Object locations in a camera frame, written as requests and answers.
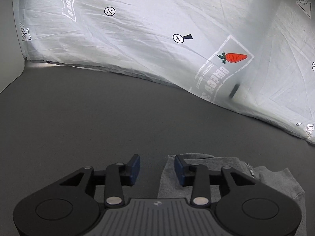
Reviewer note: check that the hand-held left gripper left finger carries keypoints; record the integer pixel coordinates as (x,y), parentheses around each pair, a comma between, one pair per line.
(135,168)

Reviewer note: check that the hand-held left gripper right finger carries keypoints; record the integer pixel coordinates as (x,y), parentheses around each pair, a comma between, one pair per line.
(179,169)

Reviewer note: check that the grey zip hoodie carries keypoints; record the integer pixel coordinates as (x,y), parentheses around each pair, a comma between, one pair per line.
(275,179)

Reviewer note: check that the white printed sheet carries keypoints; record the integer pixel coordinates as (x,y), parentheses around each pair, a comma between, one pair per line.
(147,29)

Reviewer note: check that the grey board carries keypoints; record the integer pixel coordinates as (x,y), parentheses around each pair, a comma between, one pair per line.
(9,61)

